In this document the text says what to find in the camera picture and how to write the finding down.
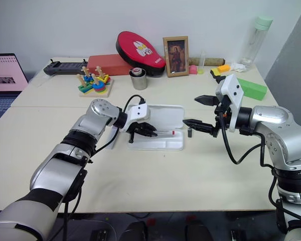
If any brown cardboard roll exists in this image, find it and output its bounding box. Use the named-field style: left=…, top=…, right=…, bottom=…
left=188, top=57, right=226, bottom=66

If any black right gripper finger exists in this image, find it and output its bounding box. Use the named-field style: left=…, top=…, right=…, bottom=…
left=194, top=95, right=220, bottom=106
left=182, top=118, right=217, bottom=137

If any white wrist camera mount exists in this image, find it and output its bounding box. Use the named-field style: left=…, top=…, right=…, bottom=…
left=119, top=104, right=151, bottom=133
left=215, top=74, right=245, bottom=133

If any clear plastic tube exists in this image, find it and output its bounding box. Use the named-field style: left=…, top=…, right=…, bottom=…
left=199, top=51, right=207, bottom=72

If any black handheld remote controller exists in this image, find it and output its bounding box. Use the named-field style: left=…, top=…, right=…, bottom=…
left=43, top=58, right=89, bottom=76

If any wooden framed portrait picture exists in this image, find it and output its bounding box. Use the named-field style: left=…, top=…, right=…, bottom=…
left=163, top=36, right=190, bottom=78

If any black left arm lower cable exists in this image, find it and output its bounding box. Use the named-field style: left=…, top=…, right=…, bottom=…
left=63, top=173, right=84, bottom=241

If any dark rounded shape under table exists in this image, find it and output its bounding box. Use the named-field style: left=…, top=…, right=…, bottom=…
left=120, top=220, right=149, bottom=241

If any red rectangular brick block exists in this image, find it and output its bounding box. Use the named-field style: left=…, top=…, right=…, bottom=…
left=87, top=54, right=132, bottom=76

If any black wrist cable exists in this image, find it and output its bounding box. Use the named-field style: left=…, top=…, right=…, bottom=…
left=217, top=111, right=265, bottom=166
left=94, top=94, right=147, bottom=154

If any black right arm lower cable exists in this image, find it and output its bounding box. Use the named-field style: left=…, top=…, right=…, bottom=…
left=268, top=170, right=287, bottom=233

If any red black cartoon punch pad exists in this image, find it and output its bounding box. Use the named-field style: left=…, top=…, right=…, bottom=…
left=115, top=31, right=167, bottom=77

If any white marker with red cap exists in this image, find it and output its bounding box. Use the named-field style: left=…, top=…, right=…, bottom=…
left=154, top=130, right=178, bottom=138

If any crumpled white tissue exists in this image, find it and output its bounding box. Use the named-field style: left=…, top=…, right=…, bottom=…
left=230, top=61, right=247, bottom=73

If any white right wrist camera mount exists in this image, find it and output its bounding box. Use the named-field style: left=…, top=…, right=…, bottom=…
left=215, top=74, right=245, bottom=133

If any colourful wooden stacking toy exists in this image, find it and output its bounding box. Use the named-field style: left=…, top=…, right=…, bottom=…
left=76, top=66, right=115, bottom=98

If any clear bottle with green lid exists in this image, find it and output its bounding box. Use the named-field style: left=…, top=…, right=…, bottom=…
left=238, top=16, right=274, bottom=70

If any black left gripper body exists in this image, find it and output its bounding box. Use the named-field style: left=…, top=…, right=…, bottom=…
left=126, top=122, right=142, bottom=144

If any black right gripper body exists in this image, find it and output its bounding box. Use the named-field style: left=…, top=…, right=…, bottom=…
left=213, top=95, right=233, bottom=138

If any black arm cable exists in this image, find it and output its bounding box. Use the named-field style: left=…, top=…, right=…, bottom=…
left=268, top=170, right=287, bottom=233
left=63, top=173, right=84, bottom=241

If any metal cylinder cup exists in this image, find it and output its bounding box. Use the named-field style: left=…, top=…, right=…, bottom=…
left=129, top=67, right=148, bottom=91

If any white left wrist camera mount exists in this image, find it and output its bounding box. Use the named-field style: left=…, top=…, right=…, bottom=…
left=119, top=104, right=151, bottom=133

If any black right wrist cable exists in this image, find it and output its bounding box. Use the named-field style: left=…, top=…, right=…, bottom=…
left=217, top=111, right=265, bottom=166

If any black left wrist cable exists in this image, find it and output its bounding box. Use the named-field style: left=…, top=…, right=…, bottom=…
left=94, top=94, right=147, bottom=154

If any open laptop with pink screen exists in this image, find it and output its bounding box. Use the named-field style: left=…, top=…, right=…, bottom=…
left=0, top=53, right=29, bottom=112

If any green rectangular block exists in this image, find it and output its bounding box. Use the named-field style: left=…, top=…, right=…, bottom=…
left=237, top=77, right=268, bottom=101

